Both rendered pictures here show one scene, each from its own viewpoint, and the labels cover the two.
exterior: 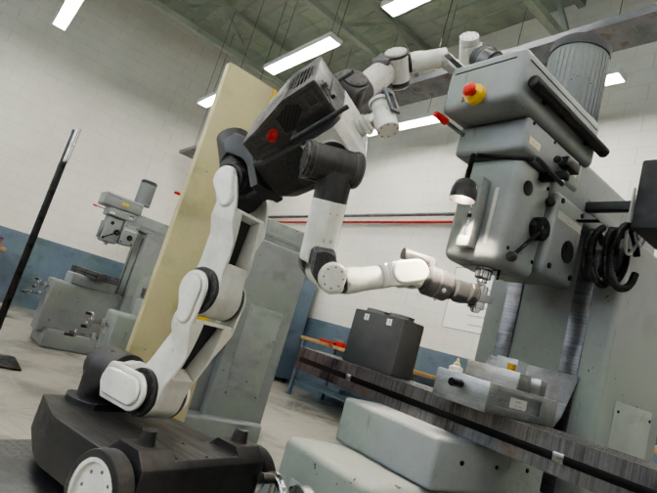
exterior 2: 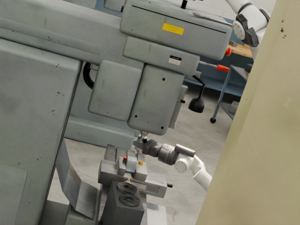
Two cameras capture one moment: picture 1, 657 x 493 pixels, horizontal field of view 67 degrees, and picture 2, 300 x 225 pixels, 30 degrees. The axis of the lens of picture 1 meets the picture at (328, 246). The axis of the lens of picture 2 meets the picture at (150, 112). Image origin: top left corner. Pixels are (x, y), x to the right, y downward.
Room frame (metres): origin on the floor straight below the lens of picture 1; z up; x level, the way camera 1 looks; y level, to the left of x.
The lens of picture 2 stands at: (3.64, 0.77, 2.17)
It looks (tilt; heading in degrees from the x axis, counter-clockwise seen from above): 17 degrees down; 210
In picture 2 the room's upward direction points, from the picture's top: 17 degrees clockwise
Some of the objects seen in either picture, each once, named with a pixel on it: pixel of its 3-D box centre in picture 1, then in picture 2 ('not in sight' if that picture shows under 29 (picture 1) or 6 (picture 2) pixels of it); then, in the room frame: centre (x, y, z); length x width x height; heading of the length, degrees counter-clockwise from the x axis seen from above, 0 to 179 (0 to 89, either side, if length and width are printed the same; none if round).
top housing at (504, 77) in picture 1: (523, 118); (174, 24); (1.46, -0.48, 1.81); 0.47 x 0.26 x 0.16; 126
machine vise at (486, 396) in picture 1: (499, 390); (133, 175); (1.32, -0.53, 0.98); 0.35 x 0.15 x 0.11; 129
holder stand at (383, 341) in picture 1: (382, 340); (122, 213); (1.76, -0.28, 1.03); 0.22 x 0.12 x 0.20; 44
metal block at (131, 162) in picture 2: (509, 370); (131, 164); (1.33, -0.55, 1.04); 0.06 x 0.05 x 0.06; 39
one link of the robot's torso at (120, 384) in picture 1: (146, 388); not in sight; (1.64, 0.42, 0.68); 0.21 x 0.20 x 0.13; 55
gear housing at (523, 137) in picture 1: (519, 160); (160, 50); (1.48, -0.50, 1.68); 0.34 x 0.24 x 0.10; 126
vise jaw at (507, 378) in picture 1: (497, 375); (139, 170); (1.30, -0.51, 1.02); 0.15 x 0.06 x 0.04; 39
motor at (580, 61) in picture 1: (572, 88); not in sight; (1.60, -0.66, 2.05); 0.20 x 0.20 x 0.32
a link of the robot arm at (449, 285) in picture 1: (451, 289); (158, 151); (1.43, -0.38, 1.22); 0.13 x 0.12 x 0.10; 15
